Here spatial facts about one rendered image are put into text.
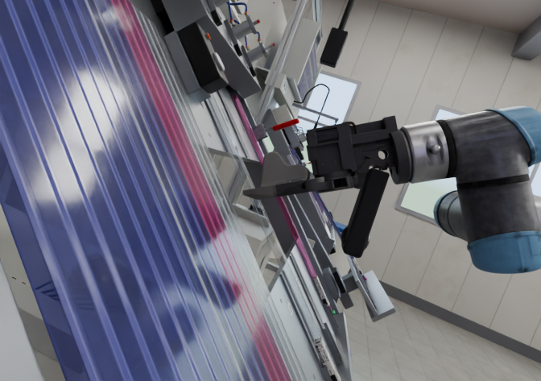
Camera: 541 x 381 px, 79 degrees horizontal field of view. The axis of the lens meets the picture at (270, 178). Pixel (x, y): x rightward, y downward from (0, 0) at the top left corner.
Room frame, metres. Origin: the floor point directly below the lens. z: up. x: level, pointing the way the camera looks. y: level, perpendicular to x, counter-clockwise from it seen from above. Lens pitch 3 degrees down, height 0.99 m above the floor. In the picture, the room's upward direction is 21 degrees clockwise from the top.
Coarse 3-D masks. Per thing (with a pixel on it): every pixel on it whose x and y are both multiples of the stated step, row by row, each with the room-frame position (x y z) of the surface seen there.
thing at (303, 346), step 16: (288, 256) 0.53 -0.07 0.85; (304, 272) 0.60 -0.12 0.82; (272, 288) 0.37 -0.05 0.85; (288, 288) 0.44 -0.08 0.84; (304, 288) 0.53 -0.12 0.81; (288, 304) 0.40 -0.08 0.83; (320, 304) 0.61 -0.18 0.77; (288, 320) 0.38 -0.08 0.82; (320, 320) 0.54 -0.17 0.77; (288, 336) 0.35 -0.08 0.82; (304, 336) 0.41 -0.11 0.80; (304, 352) 0.38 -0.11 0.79; (336, 352) 0.51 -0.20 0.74; (304, 368) 0.35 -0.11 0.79; (320, 368) 0.41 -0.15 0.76; (336, 368) 0.50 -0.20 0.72
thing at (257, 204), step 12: (216, 108) 0.46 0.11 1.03; (216, 120) 0.46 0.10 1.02; (228, 132) 0.45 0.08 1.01; (228, 144) 0.45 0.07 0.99; (240, 156) 0.46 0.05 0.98; (240, 168) 0.45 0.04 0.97; (252, 204) 0.44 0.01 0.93; (264, 216) 0.44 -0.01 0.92; (264, 228) 0.44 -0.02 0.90; (276, 240) 0.44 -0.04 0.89; (276, 252) 0.43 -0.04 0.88; (288, 264) 0.44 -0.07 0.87; (288, 276) 0.43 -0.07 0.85; (300, 300) 0.43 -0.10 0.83; (300, 312) 0.42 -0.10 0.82; (312, 324) 0.42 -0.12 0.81; (312, 336) 0.42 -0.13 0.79
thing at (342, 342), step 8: (336, 320) 0.68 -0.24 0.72; (344, 320) 0.67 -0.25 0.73; (344, 328) 0.63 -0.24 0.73; (336, 336) 0.61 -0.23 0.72; (344, 336) 0.60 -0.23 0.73; (336, 344) 0.58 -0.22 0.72; (344, 344) 0.57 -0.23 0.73; (344, 352) 0.54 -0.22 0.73; (344, 360) 0.52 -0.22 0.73; (344, 368) 0.50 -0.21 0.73; (352, 368) 0.50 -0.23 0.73; (344, 376) 0.48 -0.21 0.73; (352, 376) 0.47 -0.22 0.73
